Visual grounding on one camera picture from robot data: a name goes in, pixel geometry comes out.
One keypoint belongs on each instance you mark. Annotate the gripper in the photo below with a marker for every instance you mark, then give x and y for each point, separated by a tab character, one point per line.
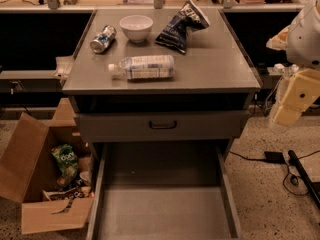
305	42

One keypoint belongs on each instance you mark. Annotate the clear plastic water bottle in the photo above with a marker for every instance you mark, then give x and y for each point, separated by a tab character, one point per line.
143	67

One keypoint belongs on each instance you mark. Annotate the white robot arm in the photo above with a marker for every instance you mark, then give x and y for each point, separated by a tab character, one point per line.
301	42

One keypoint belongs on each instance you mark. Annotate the grey metal drawer cabinet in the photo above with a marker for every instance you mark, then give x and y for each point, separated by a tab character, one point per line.
148	92

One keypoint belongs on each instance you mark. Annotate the open grey bottom drawer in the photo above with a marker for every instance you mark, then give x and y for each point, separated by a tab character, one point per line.
163	191

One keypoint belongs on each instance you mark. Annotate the black power adapter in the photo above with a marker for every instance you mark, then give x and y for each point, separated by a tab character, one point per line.
274	157

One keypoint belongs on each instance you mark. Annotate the black bar on floor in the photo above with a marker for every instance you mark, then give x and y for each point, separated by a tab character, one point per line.
312	187

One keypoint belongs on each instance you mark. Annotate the dark blue chip bag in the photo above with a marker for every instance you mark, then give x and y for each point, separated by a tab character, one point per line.
189	18

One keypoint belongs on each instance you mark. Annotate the white ceramic bowl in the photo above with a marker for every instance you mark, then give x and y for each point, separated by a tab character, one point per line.
136	27

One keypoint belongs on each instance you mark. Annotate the silver blue soda can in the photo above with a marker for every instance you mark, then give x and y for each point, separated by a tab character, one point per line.
103	39

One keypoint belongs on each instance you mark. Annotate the brown snack package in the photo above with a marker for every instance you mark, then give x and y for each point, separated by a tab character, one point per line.
77	192

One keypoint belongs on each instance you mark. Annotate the green snack bag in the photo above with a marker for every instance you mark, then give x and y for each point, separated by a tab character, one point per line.
66	159

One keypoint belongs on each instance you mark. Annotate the brown cardboard box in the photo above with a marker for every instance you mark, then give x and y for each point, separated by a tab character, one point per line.
27	170

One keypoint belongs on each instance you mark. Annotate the closed drawer with black handle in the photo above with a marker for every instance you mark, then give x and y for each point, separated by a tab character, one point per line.
167	126

